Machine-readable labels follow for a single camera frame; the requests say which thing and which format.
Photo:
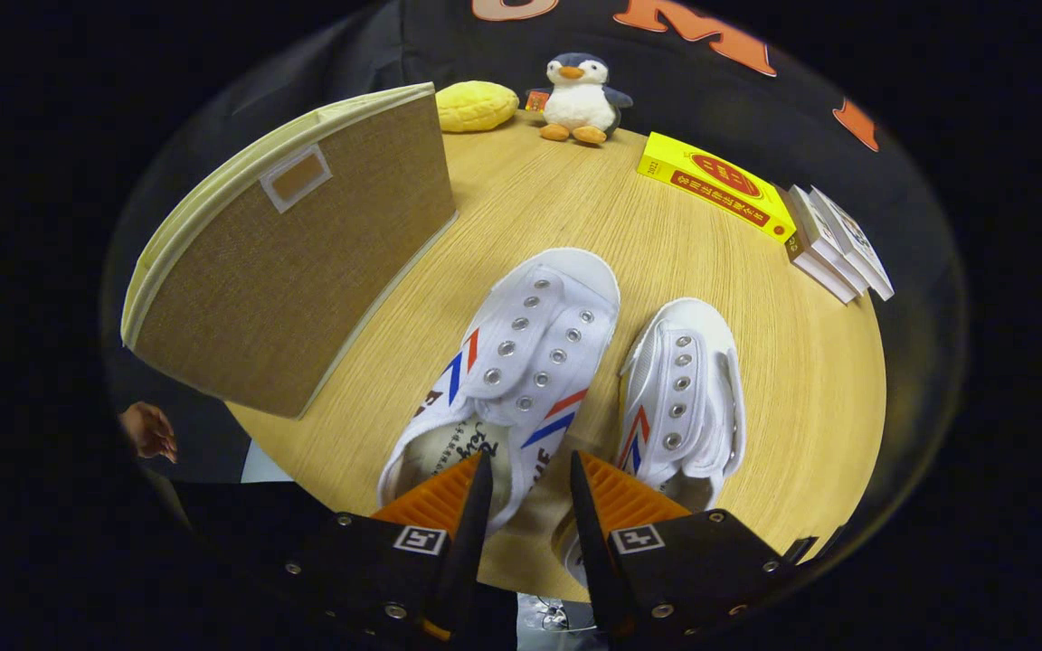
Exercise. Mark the yellow book with red circle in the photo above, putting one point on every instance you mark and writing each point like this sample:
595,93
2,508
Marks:
711,181

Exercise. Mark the yellow bun-shaped plush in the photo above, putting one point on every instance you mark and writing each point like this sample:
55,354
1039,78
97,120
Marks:
476,107

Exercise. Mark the penguin plush toy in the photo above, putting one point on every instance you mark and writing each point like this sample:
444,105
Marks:
580,104

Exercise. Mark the beige fabric storage box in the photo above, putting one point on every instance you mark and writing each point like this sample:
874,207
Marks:
304,271

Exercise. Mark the white canvas shoe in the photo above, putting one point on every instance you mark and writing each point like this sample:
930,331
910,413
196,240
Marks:
530,344
679,398

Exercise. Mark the white paperback book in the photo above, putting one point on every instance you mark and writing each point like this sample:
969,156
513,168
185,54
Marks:
824,237

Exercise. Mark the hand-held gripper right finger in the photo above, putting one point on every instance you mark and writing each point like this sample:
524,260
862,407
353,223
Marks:
595,561

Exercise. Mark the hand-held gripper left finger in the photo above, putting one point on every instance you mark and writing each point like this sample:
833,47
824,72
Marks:
467,551

